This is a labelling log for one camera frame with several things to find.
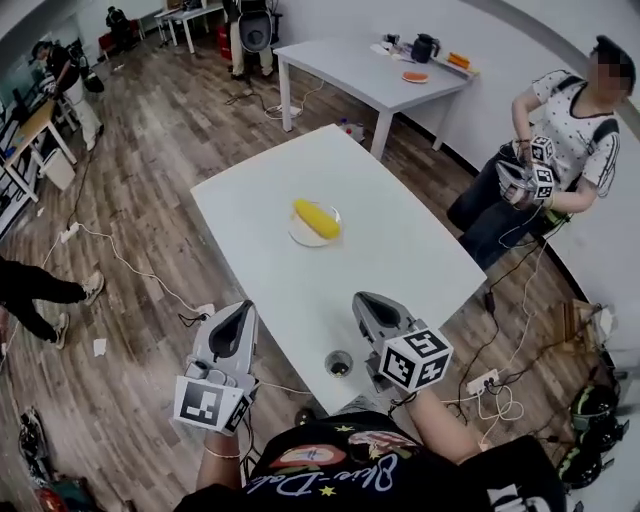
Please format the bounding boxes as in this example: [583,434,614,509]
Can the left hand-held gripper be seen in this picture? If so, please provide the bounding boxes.
[173,299,261,438]

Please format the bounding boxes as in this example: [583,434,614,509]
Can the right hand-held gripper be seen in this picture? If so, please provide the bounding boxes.
[351,291,455,402]

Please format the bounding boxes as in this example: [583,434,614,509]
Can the white round plate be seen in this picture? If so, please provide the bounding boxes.
[287,202,346,249]

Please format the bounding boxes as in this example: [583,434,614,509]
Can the yellow corn cob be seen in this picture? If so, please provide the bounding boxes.
[292,198,344,241]

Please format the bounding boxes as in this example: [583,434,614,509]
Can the person's left forearm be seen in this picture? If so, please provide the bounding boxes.
[193,430,247,504]

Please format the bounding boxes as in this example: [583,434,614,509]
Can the person's right forearm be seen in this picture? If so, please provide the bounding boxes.
[403,388,485,465]

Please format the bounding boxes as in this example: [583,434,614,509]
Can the black printed shirt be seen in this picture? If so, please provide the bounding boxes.
[243,410,567,512]

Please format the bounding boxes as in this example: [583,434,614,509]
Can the brown cardboard box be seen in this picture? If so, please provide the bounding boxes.
[559,298,615,346]

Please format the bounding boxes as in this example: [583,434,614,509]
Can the black and green gear pile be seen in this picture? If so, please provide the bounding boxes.
[557,382,630,491]

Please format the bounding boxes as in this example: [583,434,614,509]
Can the white storage box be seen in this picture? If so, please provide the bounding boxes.
[39,147,77,192]

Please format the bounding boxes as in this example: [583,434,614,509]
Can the white square table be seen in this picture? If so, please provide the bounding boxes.
[272,32,481,160]

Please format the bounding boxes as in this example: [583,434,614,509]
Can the black kettle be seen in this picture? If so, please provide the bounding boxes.
[410,33,442,65]

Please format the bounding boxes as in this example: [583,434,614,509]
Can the wooden top desk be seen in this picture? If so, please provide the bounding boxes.
[0,98,79,204]

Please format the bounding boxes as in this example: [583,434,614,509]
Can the white long table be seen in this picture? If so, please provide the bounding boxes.
[153,2,227,54]

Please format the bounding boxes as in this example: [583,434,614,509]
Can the white floor cable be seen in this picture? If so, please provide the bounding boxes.
[41,223,201,314]

